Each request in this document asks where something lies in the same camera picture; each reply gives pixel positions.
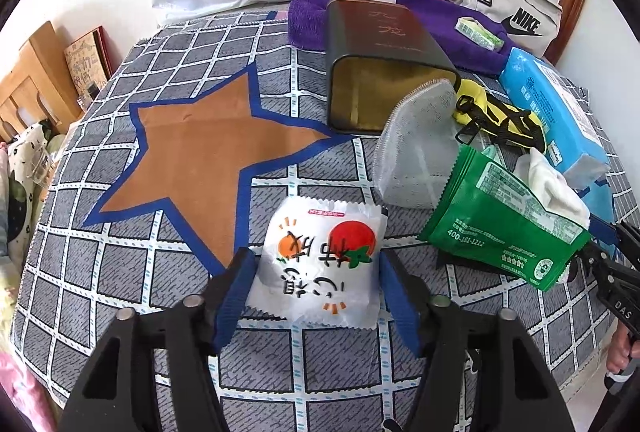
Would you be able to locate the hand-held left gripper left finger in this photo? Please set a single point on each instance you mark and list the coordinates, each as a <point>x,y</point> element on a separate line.
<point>235,297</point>

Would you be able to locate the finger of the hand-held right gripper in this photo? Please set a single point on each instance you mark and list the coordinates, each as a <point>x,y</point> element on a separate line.
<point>592,259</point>
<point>625,234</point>

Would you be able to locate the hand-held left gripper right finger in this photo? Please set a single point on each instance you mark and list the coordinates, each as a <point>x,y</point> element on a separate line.
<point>400,307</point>

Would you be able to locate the white tomato print snack packet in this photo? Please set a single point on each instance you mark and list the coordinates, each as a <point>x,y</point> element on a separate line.
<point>310,282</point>

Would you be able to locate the white sock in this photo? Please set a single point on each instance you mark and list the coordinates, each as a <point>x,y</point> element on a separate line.
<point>550,187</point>

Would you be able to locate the green snack packet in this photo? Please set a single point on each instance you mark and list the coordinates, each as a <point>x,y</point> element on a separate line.
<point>490,232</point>

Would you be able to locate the dark green tin box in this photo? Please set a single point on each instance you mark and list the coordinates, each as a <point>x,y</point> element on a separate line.
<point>380,47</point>

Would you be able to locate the person's right hand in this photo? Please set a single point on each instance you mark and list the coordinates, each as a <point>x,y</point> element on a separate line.
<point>622,352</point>

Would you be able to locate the blue wet wipes pack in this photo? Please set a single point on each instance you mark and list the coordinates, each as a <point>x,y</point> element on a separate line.
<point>545,107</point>

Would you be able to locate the grey mesh pouch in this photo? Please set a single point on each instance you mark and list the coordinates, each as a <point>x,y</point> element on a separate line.
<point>410,152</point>

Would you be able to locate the grey checked star blanket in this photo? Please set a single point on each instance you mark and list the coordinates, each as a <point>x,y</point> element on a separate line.
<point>175,132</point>

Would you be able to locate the floral cloth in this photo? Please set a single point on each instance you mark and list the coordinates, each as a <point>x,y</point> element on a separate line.
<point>25,172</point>

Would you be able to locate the small light green packet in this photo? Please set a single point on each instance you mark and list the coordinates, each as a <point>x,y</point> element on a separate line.
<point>477,32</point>

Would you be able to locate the grey fabric bag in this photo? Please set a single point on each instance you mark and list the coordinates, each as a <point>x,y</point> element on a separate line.
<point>500,7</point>

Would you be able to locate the illustrated picture book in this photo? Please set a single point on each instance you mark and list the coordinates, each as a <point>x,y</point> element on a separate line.
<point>87,57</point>

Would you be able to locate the purple towel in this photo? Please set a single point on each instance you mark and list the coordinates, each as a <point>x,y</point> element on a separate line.
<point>310,17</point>

